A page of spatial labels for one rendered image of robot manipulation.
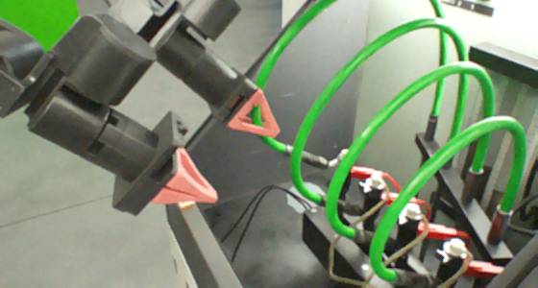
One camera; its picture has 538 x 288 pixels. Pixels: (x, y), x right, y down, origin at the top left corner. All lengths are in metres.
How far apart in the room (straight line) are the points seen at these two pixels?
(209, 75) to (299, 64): 0.48
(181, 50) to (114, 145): 0.18
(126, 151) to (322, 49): 0.69
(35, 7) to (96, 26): 3.45
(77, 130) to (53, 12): 3.47
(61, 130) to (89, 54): 0.07
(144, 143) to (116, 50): 0.10
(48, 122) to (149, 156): 0.09
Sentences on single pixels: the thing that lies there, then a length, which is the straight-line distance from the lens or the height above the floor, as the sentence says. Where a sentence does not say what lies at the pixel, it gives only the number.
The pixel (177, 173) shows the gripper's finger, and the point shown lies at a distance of 0.44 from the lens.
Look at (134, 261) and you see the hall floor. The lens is 2.17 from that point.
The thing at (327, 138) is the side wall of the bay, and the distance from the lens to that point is 1.17.
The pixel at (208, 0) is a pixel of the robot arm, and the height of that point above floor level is 1.41.
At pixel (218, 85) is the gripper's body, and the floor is 1.31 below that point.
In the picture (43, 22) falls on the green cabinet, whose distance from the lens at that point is 3.88.
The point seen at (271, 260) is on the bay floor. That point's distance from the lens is 0.97.
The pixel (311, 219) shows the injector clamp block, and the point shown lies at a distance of 0.85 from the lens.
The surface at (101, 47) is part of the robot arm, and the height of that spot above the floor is 1.42.
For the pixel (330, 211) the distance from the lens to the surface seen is 0.55.
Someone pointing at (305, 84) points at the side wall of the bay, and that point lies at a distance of 1.05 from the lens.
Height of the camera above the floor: 1.55
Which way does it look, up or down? 31 degrees down
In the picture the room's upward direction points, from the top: straight up
